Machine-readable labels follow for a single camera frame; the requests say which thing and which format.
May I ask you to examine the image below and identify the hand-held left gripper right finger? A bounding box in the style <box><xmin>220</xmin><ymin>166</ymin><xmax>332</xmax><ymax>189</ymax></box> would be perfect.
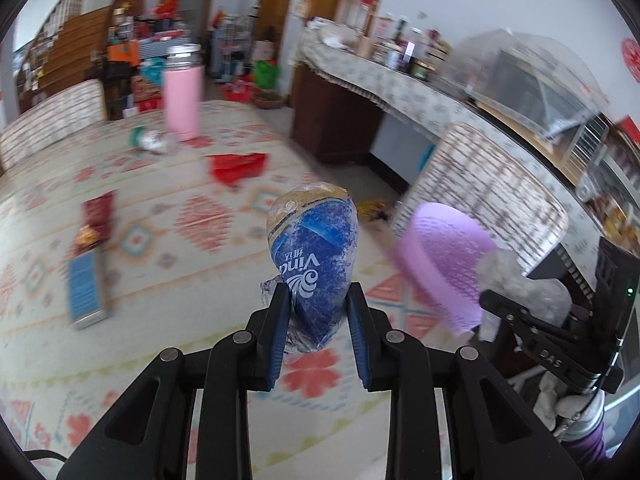
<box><xmin>346</xmin><ymin>282</ymin><xmax>585</xmax><ymax>480</ymax></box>

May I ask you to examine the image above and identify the dark juice bottle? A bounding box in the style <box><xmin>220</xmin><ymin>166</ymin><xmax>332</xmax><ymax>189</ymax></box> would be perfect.
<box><xmin>402</xmin><ymin>27</ymin><xmax>426</xmax><ymax>75</ymax></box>

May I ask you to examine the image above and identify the person's right hand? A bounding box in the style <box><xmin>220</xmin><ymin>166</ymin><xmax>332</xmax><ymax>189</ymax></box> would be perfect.
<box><xmin>537</xmin><ymin>372</ymin><xmax>603</xmax><ymax>433</ymax></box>

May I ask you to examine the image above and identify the wooden staircase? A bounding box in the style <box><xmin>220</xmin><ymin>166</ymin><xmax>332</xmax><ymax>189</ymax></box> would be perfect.
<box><xmin>15</xmin><ymin>0</ymin><xmax>166</xmax><ymax>101</ymax></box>

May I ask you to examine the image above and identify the metal storage rack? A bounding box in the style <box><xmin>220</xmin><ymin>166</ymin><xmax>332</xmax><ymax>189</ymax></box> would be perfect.
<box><xmin>207</xmin><ymin>15</ymin><xmax>251</xmax><ymax>81</ymax></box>

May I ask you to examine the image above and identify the red plastic wrapper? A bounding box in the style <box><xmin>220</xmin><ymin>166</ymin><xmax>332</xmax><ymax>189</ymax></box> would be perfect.
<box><xmin>207</xmin><ymin>152</ymin><xmax>268</xmax><ymax>188</ymax></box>

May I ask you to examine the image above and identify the green bag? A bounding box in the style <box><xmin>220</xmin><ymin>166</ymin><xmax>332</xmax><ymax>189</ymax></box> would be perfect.
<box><xmin>254</xmin><ymin>60</ymin><xmax>280</xmax><ymax>92</ymax></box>

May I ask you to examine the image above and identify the clear food cover dome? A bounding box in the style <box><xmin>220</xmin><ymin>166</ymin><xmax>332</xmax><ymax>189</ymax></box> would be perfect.
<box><xmin>442</xmin><ymin>30</ymin><xmax>611</xmax><ymax>136</ymax></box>

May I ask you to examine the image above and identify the person's right forearm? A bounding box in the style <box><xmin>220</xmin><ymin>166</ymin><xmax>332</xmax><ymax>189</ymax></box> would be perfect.
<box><xmin>560</xmin><ymin>410</ymin><xmax>613</xmax><ymax>461</ymax></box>

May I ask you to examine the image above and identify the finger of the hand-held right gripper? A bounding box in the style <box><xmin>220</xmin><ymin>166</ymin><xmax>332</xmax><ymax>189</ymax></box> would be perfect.
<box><xmin>565</xmin><ymin>304</ymin><xmax>597</xmax><ymax>337</ymax></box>
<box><xmin>479</xmin><ymin>290</ymin><xmax>613</xmax><ymax>392</ymax></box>

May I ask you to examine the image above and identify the blue floral box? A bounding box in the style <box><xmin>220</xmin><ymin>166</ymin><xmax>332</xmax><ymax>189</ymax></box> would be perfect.
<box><xmin>67</xmin><ymin>249</ymin><xmax>108</xmax><ymax>331</ymax></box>

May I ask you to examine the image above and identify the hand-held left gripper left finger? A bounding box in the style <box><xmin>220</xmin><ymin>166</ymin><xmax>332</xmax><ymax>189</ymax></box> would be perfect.
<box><xmin>56</xmin><ymin>282</ymin><xmax>292</xmax><ymax>480</ymax></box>

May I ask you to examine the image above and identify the sideboard with leaf cloth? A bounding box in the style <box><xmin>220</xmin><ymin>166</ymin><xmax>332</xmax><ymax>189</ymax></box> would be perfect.
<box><xmin>295</xmin><ymin>35</ymin><xmax>640</xmax><ymax>241</ymax></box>

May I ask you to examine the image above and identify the yellow snack packet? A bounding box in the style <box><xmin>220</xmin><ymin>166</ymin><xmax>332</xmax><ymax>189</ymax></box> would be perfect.
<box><xmin>357</xmin><ymin>200</ymin><xmax>391</xmax><ymax>223</ymax></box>

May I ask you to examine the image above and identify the chair with patterned cover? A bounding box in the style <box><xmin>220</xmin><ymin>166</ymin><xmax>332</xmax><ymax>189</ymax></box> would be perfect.
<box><xmin>0</xmin><ymin>79</ymin><xmax>108</xmax><ymax>168</ymax></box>
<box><xmin>390</xmin><ymin>122</ymin><xmax>571</xmax><ymax>276</ymax></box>

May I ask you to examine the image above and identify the purple plastic basket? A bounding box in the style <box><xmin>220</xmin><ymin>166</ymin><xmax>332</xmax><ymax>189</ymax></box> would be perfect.
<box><xmin>397</xmin><ymin>202</ymin><xmax>498</xmax><ymax>335</ymax></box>

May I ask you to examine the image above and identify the blue tissue packet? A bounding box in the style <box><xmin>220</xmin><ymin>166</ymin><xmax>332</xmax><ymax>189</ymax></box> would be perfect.
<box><xmin>260</xmin><ymin>183</ymin><xmax>358</xmax><ymax>355</ymax></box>

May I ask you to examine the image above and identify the dark red packet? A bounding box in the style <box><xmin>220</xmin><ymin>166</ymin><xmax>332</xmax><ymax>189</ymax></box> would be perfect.
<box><xmin>75</xmin><ymin>191</ymin><xmax>117</xmax><ymax>256</ymax></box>

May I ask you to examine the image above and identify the round red wall decoration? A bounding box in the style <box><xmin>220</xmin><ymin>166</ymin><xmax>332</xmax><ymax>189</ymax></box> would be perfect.
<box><xmin>621</xmin><ymin>37</ymin><xmax>640</xmax><ymax>83</ymax></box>

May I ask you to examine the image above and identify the pink thermos bottle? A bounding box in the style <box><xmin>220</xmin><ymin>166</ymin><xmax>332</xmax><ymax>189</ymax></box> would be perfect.
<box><xmin>162</xmin><ymin>44</ymin><xmax>205</xmax><ymax>142</ymax></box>

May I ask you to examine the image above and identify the wooden sideboard cabinet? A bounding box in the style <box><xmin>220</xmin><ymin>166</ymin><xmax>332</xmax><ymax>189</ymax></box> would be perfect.
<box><xmin>290</xmin><ymin>60</ymin><xmax>386</xmax><ymax>163</ymax></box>

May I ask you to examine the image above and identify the clear bottle with green cap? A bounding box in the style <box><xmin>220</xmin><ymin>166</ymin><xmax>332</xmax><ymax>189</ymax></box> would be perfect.
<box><xmin>130</xmin><ymin>126</ymin><xmax>173</xmax><ymax>153</ymax></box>

